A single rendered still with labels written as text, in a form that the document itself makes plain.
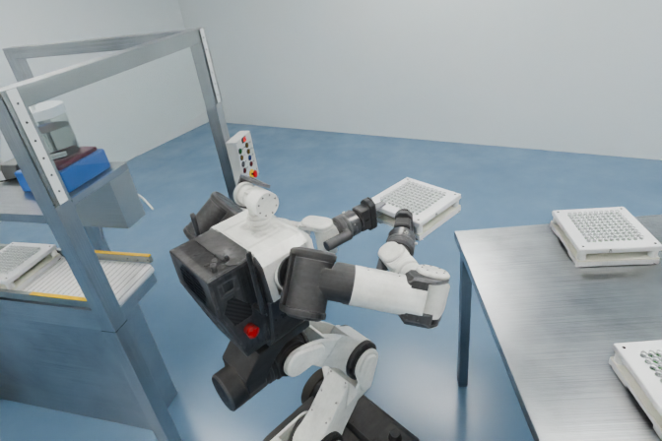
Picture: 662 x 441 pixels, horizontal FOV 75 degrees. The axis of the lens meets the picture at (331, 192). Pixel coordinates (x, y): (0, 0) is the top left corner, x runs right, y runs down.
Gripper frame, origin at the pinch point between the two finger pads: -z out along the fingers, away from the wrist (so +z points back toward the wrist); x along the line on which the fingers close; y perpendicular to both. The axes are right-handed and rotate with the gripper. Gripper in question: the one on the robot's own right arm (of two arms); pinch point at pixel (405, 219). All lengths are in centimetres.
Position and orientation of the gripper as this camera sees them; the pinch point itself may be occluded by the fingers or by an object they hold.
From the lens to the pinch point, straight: 147.9
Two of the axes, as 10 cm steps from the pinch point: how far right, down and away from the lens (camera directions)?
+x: 1.3, 8.7, 4.8
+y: 9.6, 0.1, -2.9
